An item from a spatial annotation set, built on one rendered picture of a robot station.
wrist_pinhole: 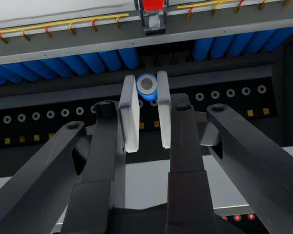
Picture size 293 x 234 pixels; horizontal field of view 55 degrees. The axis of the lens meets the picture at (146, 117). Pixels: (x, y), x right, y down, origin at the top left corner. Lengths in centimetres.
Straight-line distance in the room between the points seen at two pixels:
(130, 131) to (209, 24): 14
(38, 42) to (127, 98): 13
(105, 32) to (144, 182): 14
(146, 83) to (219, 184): 11
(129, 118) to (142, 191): 11
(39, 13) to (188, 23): 13
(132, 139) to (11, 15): 16
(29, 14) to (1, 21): 3
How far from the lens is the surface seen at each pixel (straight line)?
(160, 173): 25
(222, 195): 26
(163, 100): 16
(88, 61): 31
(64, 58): 30
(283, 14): 28
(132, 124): 16
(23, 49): 28
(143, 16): 23
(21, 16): 27
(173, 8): 26
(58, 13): 26
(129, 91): 18
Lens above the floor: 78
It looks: 14 degrees up
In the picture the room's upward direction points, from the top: 173 degrees clockwise
